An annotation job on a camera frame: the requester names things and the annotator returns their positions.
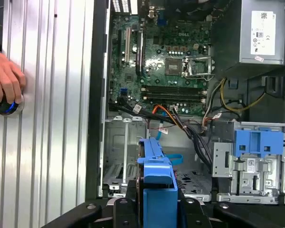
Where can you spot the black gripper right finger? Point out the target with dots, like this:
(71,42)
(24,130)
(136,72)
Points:
(192,213)

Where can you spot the blue plastic latch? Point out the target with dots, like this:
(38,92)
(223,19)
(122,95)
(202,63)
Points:
(259,142)

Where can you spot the hard disk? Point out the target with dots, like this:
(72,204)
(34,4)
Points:
(159,178)

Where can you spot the CPU socket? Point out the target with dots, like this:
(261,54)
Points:
(173,66)

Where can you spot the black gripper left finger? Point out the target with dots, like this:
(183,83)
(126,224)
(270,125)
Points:
(123,213)

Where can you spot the short black expansion slot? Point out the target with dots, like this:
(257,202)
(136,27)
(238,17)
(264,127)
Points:
(120,47)

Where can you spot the grey power supply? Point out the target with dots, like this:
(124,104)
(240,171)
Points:
(228,35)

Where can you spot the white expansion slot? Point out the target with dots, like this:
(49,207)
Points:
(127,47)

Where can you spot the long black expansion slot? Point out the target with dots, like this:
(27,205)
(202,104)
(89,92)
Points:
(139,52)

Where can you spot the metal socket cover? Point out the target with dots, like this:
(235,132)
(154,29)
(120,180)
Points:
(198,59)

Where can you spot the person's hand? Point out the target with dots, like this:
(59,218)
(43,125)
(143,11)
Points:
(4,76)

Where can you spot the black PC case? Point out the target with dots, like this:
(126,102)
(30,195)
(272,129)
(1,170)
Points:
(97,71)

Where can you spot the blue port connector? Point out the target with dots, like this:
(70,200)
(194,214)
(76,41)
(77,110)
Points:
(162,19)

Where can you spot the green motherboard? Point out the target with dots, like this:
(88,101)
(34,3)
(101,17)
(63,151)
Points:
(156,57)

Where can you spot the black RAM slot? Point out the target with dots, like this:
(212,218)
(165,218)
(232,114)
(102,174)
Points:
(173,91)
(173,99)
(173,87)
(173,95)

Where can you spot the metal disk bay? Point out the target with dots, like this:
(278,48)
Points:
(123,142)

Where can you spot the metal drive cage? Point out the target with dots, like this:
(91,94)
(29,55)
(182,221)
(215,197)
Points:
(251,180)

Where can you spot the metal locking lever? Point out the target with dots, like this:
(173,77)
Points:
(199,77)

